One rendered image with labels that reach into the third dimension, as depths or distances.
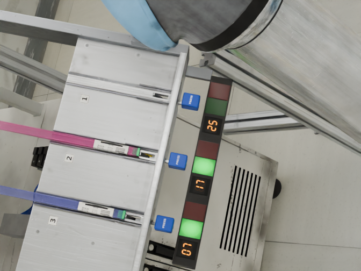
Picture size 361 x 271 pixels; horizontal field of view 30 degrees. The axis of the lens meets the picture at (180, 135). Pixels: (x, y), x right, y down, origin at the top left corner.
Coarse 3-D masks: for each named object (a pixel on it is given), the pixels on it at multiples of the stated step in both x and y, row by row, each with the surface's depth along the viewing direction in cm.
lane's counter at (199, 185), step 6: (192, 180) 116; (198, 180) 116; (204, 180) 116; (210, 180) 116; (192, 186) 115; (198, 186) 115; (204, 186) 115; (192, 192) 115; (198, 192) 115; (204, 192) 115
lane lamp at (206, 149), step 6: (198, 144) 117; (204, 144) 117; (210, 144) 117; (216, 144) 117; (198, 150) 117; (204, 150) 117; (210, 150) 117; (216, 150) 117; (204, 156) 117; (210, 156) 117
